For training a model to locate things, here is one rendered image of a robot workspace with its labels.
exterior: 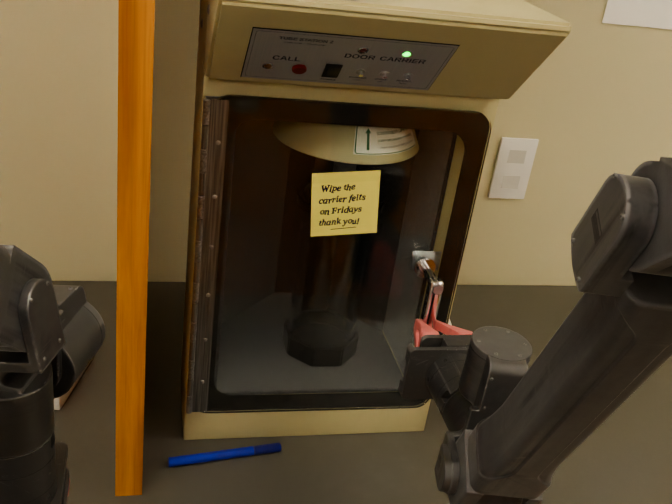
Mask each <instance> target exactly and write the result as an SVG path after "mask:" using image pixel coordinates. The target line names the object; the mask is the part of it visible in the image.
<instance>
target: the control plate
mask: <svg viewBox="0 0 672 504"><path fill-rule="evenodd" d="M459 46H460V45H455V44H443V43H432V42H420V41H409V40H398V39H386V38H375V37H363V36H352V35H340V34H329V33H317V32H306V31H294V30H283V29H271V28H260V27H253V28H252V32H251V36H250V40H249V44H248V48H247V52H246V56H245V60H244V64H243V68H242V72H241V76H240V77H249V78H263V79H277V80H291V81H304V82H318V83H332V84H346V85H360V86H374V87H388V88H402V89H416V90H428V89H429V88H430V87H431V85H432V84H433V82H434V81H435V80H436V78H437V77H438V75H439V74H440V73H441V71H442V70H443V68H444V67H445V66H446V64H447V63H448V61H449V60H450V59H451V57H452V56H453V54H454V53H455V52H456V50H457V49H458V47H459ZM361 47H366V48H368V49H369V52H367V53H365V54H360V53H358V49H359V48H361ZM404 51H411V52H412V55H411V56H410V57H402V56H401V53H402V52H404ZM264 63H271V64H273V68H271V69H264V68H263V67H262V65H263V64H264ZM297 64H302V65H305V66H306V67H307V71H306V72H305V73H303V74H295V73H293V72H292V67H293V66H294V65H297ZM326 64H339V65H343V67H342V69H341V71H340V73H339V75H338V77H337V78H330V77H321V75H322V73H323V71H324V68H325V66H326ZM360 69H363V70H365V71H366V72H365V73H364V74H363V77H359V74H356V71H357V70H360ZM383 71H387V72H389V75H388V76H387V78H386V79H383V76H381V75H380V73H381V72H383ZM406 73H411V74H413V76H412V77H411V78H410V80H406V78H404V77H403V76H404V74H406Z"/></svg>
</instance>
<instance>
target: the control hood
mask: <svg viewBox="0 0 672 504"><path fill-rule="evenodd" d="M569 24H570V23H569V22H567V21H565V20H563V19H561V18H559V17H557V16H555V15H552V14H550V13H548V12H546V11H544V10H542V9H540V8H538V7H536V6H534V5H532V4H530V3H528V2H526V1H524V0H208V7H207V30H206V48H205V66H204V70H205V75H206V76H208V78H211V79H225V80H239V81H253V82H268V83H282V84H296V85H310V86H324V87H338V88H352V89H367V90H381V91H395V92H409V93H423V94H437V95H451V96H466V97H480V98H494V99H509V98H510V97H511V96H512V95H513V94H514V93H515V92H516V91H517V90H518V89H519V88H520V87H521V86H522V84H523V83H524V82H525V81H526V80H527V79H528V78H529V77H530V76H531V75H532V74H533V73H534V71H535V70H536V69H537V68H538V67H539V66H540V65H541V64H542V63H543V62H544V61H545V60H546V59H547V57H548V56H549V55H550V54H551V53H552V52H553V51H554V50H555V49H556V48H557V47H558V46H559V45H560V43H561V42H562V41H563V40H564V39H565V38H566V37H567V36H568V35H569V34H570V32H571V28H572V26H570V25H569ZM253 27H260V28H271V29H283V30H294V31H306V32H317V33H329V34H340V35H352V36H363V37H375V38H386V39H398V40H409V41H420V42H432V43H443V44H455V45H460V46H459V47H458V49H457V50H456V52H455V53H454V54H453V56H452V57H451V59H450V60H449V61H448V63H447V64H446V66H445V67H444V68H443V70H442V71H441V73H440V74H439V75H438V77H437V78H436V80H435V81H434V82H433V84H432V85H431V87H430V88H429V89H428V90H416V89H402V88H388V87H374V86H360V85H346V84H332V83H318V82H304V81H291V80H277V79H263V78H249V77H240V76H241V72H242V68H243V64H244V60H245V56H246V52H247V48H248V44H249V40H250V36H251V32H252V28H253Z"/></svg>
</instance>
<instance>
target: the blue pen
mask: <svg viewBox="0 0 672 504"><path fill-rule="evenodd" d="M280 451H281V444H280V443H272V444H264V445H257V446H250V447H242V448H235V449H227V450H220V451H213V452H205V453H198V454H191V455H183V456H176V457H169V458H168V467H173V466H180V465H187V464H194V463H201V462H209V461H216V460H223V459H230V458H237V457H244V456H251V455H259V454H266V453H273V452H280Z"/></svg>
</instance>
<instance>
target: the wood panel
mask: <svg viewBox="0 0 672 504"><path fill-rule="evenodd" d="M154 20H155V0H118V153H117V311H116V469H115V496H131V495H142V473H143V436H144V398H145V360H146V322H147V284H148V247H149V209H150V171H151V133H152V95H153V57H154Z"/></svg>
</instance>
